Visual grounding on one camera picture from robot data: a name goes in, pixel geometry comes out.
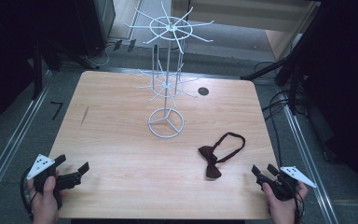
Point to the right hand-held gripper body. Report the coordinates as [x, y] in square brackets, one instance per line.
[284, 182]

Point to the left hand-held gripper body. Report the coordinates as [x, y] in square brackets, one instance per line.
[45, 174]

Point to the dark red bow tie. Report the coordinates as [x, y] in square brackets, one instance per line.
[216, 157]

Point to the person's right hand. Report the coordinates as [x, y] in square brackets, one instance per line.
[282, 205]

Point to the person's left hand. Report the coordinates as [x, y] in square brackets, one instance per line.
[45, 202]

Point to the black metal stand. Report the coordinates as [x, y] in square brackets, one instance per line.
[289, 59]
[38, 68]

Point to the black cabinet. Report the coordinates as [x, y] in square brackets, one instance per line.
[94, 26]

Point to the metal floor rail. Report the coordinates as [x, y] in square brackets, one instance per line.
[307, 161]
[11, 146]

